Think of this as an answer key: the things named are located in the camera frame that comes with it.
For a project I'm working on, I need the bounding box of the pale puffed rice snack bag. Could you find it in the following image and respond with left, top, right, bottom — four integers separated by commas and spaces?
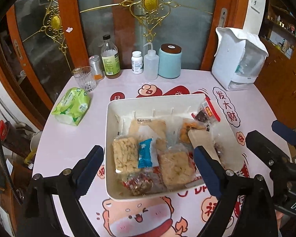
113, 136, 140, 174

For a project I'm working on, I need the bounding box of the dark nut snack bag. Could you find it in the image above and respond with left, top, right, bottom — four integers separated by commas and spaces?
123, 172, 167, 196

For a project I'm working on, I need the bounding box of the blue white candy packet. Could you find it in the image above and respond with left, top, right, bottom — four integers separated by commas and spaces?
138, 139, 159, 168

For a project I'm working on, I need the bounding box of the red dates zip bag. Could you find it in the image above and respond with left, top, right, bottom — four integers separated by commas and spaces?
191, 96, 221, 124

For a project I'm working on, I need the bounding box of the beige wafer snack packet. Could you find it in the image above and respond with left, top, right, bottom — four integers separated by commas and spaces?
188, 130, 220, 163

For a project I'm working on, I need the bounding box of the square biscuit snack bag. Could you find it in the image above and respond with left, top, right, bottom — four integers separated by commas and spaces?
159, 151, 195, 188

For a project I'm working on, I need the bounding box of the white plastic storage bin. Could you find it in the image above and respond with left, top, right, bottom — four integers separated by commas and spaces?
105, 94, 244, 201

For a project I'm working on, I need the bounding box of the large cracker snack bag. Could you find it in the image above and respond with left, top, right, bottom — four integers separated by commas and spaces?
128, 119, 167, 151

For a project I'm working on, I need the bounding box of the green tissue pack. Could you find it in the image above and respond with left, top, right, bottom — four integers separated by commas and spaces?
52, 87, 91, 126

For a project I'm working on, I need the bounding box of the red lid container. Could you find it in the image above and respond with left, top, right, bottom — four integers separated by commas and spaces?
0, 120, 8, 141

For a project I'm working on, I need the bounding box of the white water dispenser appliance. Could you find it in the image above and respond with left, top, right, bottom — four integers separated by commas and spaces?
212, 27, 268, 90

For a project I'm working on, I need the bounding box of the clear drinking glass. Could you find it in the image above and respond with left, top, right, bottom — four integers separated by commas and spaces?
73, 66, 97, 92

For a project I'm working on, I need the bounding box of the silver metal can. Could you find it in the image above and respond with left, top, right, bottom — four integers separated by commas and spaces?
89, 55, 105, 81

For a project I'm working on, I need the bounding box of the glass bottle green label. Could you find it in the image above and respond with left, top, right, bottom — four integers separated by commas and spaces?
101, 34, 121, 79

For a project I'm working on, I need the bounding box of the white pill bottle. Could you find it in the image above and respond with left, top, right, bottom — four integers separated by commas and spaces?
131, 51, 143, 74

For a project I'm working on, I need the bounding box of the light blue ceramic canister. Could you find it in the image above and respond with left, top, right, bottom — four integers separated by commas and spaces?
158, 43, 182, 79

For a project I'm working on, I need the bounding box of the white squeeze wash bottle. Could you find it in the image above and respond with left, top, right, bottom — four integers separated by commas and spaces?
143, 42, 159, 81

